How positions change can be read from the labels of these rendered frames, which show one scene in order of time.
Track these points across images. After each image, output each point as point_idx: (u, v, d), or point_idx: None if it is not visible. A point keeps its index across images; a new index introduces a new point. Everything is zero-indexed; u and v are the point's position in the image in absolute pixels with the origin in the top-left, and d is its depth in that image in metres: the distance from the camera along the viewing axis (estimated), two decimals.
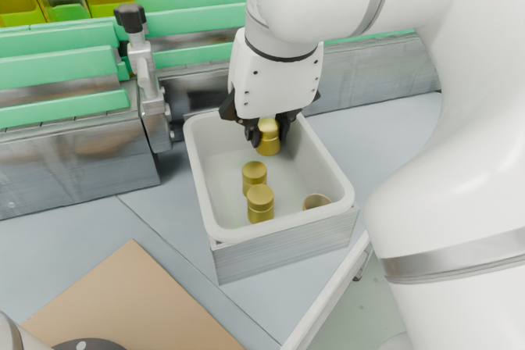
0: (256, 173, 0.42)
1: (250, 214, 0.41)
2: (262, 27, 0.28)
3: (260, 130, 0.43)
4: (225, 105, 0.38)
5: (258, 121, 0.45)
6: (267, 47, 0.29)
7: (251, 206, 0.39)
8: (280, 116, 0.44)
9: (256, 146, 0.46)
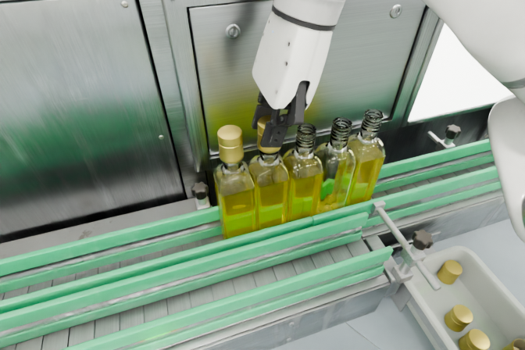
0: (467, 318, 0.59)
1: None
2: (342, 1, 0.33)
3: None
4: (301, 109, 0.37)
5: (261, 129, 0.44)
6: (338, 17, 0.35)
7: (476, 348, 0.56)
8: (268, 107, 0.45)
9: (274, 147, 0.46)
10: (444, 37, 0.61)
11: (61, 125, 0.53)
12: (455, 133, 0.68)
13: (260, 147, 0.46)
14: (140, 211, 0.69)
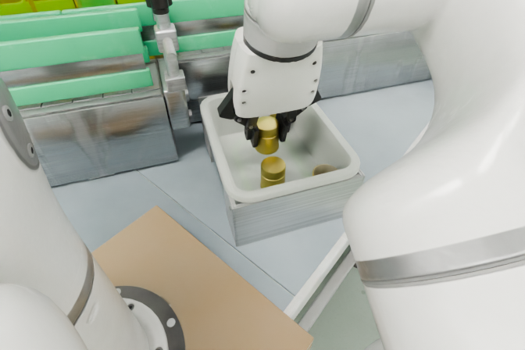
0: (269, 126, 0.44)
1: (263, 183, 0.45)
2: (258, 26, 0.28)
3: None
4: (223, 104, 0.38)
5: None
6: (264, 46, 0.29)
7: (266, 175, 0.43)
8: (280, 117, 0.44)
9: None
10: None
11: None
12: None
13: None
14: None
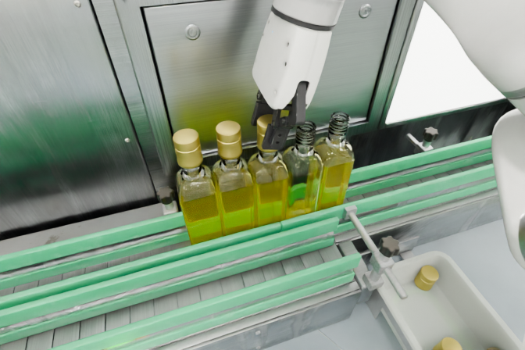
0: None
1: None
2: (341, 1, 0.33)
3: (236, 132, 0.43)
4: (301, 108, 0.37)
5: (219, 135, 0.43)
6: (337, 17, 0.35)
7: None
8: (267, 104, 0.46)
9: (233, 153, 0.45)
10: (417, 37, 0.59)
11: (19, 128, 0.51)
12: (433, 135, 0.67)
13: (219, 153, 0.45)
14: (110, 216, 0.67)
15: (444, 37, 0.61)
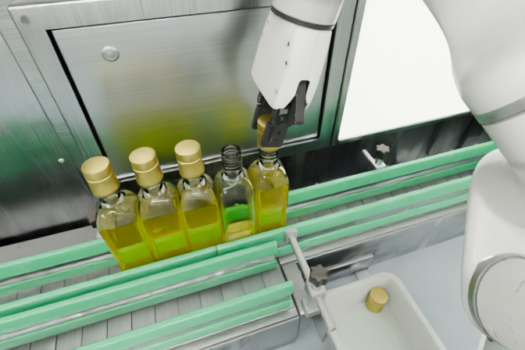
0: (194, 145, 0.43)
1: None
2: (341, 0, 0.33)
3: (148, 160, 0.41)
4: (301, 108, 0.37)
5: (130, 163, 0.41)
6: (337, 16, 0.35)
7: None
8: (268, 107, 0.45)
9: (150, 180, 0.43)
10: (361, 54, 0.57)
11: None
12: (383, 153, 0.65)
13: (137, 180, 0.43)
14: (52, 235, 0.65)
15: (391, 53, 0.59)
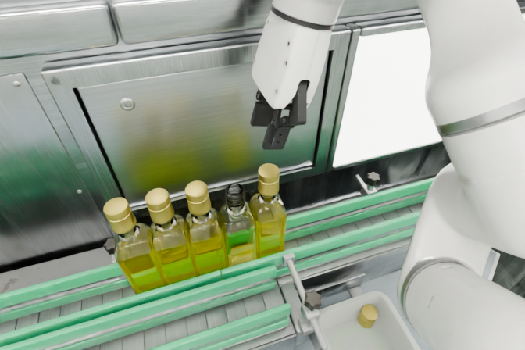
0: (201, 187, 0.49)
1: (275, 187, 0.52)
2: (341, 0, 0.33)
3: (162, 201, 0.47)
4: (303, 108, 0.37)
5: (147, 204, 0.47)
6: (337, 16, 0.35)
7: (277, 177, 0.51)
8: (266, 104, 0.46)
9: (163, 218, 0.48)
10: (352, 94, 0.63)
11: None
12: (374, 181, 0.70)
13: (151, 217, 0.49)
14: (69, 256, 0.71)
15: (380, 92, 0.65)
